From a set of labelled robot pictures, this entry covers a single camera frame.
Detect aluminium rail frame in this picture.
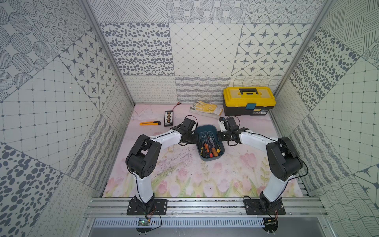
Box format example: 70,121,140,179
84,197,328,218

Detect yellow utility knife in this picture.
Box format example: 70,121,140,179
140,121,161,126

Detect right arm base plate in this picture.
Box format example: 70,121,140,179
243,198,286,215

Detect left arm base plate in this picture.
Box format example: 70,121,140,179
127,197,168,216

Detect orange handle screwdriver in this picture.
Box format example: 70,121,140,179
208,137,219,157

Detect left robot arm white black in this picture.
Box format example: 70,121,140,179
125,116,198,205

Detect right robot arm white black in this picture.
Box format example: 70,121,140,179
218,117,305,209

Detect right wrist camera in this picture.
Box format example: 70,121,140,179
219,117,227,132

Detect white slotted cable duct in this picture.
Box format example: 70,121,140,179
93,217,265,228

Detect black balanced charging board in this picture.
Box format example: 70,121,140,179
164,110,173,127

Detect teal plastic storage box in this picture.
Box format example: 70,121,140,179
196,124,225,162

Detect yellow white work gloves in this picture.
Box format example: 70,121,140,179
190,101,223,118

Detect yellow black toolbox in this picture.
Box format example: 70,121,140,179
223,87,276,116

